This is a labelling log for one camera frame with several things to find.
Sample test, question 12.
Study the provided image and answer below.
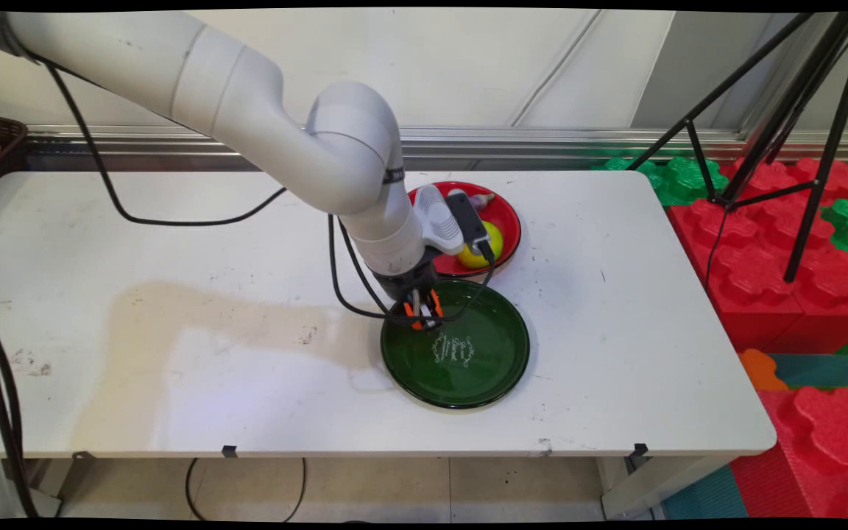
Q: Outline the white ribbed camera mount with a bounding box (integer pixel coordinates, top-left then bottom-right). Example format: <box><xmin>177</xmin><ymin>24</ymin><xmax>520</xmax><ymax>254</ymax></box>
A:
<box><xmin>412</xmin><ymin>183</ymin><xmax>467</xmax><ymax>255</ymax></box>

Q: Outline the black camera tripod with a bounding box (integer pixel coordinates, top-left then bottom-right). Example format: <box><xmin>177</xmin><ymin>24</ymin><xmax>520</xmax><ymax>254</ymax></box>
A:
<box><xmin>626</xmin><ymin>11</ymin><xmax>848</xmax><ymax>284</ymax></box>

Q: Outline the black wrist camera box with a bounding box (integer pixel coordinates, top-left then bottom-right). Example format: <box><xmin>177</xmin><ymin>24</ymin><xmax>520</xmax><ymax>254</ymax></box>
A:
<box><xmin>445</xmin><ymin>189</ymin><xmax>497</xmax><ymax>264</ymax></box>

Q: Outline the grey metal table bracket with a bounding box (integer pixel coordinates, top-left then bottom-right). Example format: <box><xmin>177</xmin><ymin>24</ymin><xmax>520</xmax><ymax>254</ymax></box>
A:
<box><xmin>30</xmin><ymin>450</ymin><xmax>97</xmax><ymax>516</ymax></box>

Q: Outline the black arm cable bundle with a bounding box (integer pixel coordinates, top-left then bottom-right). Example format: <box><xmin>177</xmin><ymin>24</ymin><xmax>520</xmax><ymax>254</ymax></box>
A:
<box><xmin>0</xmin><ymin>63</ymin><xmax>289</xmax><ymax>520</ymax></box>

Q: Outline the yellow-green toy apple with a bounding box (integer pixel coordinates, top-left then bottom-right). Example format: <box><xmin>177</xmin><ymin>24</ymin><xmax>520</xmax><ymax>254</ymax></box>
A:
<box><xmin>456</xmin><ymin>220</ymin><xmax>505</xmax><ymax>269</ymax></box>

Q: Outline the orange toy carrot chunk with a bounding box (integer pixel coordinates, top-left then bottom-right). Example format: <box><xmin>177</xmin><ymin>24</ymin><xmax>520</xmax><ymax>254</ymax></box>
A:
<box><xmin>403</xmin><ymin>289</ymin><xmax>445</xmax><ymax>331</ymax></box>

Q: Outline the dark green round plate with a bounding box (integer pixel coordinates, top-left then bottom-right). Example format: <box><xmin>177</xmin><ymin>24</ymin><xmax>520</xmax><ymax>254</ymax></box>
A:
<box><xmin>380</xmin><ymin>278</ymin><xmax>531</xmax><ymax>410</ymax></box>

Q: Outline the brown wicker basket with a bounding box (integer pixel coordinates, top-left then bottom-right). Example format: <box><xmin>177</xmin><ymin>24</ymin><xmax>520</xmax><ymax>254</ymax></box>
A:
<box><xmin>0</xmin><ymin>112</ymin><xmax>29</xmax><ymax>201</ymax></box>

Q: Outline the white table leg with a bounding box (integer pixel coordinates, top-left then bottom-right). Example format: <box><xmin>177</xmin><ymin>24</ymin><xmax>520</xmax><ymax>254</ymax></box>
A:
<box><xmin>599</xmin><ymin>455</ymin><xmax>735</xmax><ymax>518</ymax></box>

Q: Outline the red round plate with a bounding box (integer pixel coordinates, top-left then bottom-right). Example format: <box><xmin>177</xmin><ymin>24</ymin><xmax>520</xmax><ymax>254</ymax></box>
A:
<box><xmin>407</xmin><ymin>181</ymin><xmax>522</xmax><ymax>279</ymax></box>

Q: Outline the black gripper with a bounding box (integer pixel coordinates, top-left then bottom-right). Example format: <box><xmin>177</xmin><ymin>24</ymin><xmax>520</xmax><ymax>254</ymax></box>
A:
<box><xmin>371</xmin><ymin>254</ymin><xmax>442</xmax><ymax>331</ymax></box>

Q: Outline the aluminium wall rail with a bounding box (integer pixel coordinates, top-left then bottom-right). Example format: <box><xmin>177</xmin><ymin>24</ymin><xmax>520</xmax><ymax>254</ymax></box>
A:
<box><xmin>25</xmin><ymin>124</ymin><xmax>848</xmax><ymax>173</ymax></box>

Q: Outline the orange foam piece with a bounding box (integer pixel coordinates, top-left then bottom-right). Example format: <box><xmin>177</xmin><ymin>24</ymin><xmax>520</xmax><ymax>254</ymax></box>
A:
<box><xmin>737</xmin><ymin>348</ymin><xmax>791</xmax><ymax>392</ymax></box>

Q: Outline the teal foam mat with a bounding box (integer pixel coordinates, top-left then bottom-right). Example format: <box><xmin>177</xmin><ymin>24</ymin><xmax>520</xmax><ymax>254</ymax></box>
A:
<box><xmin>770</xmin><ymin>353</ymin><xmax>848</xmax><ymax>391</ymax></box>
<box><xmin>661</xmin><ymin>464</ymin><xmax>750</xmax><ymax>520</ymax></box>

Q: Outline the large red foam block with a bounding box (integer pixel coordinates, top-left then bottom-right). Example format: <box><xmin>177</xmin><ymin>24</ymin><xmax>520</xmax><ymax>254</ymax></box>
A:
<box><xmin>668</xmin><ymin>156</ymin><xmax>848</xmax><ymax>356</ymax></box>

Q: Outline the thin black tripod cable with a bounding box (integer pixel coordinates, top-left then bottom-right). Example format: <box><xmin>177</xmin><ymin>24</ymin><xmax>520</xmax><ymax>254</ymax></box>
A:
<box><xmin>704</xmin><ymin>206</ymin><xmax>728</xmax><ymax>289</ymax></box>

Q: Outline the black floor cable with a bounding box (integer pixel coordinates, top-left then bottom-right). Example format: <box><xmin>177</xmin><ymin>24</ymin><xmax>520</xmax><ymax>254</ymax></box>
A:
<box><xmin>185</xmin><ymin>458</ymin><xmax>308</xmax><ymax>523</ymax></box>

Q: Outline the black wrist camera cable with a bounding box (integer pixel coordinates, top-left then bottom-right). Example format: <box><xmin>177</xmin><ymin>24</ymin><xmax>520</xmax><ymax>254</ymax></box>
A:
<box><xmin>327</xmin><ymin>213</ymin><xmax>500</xmax><ymax>326</ymax></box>

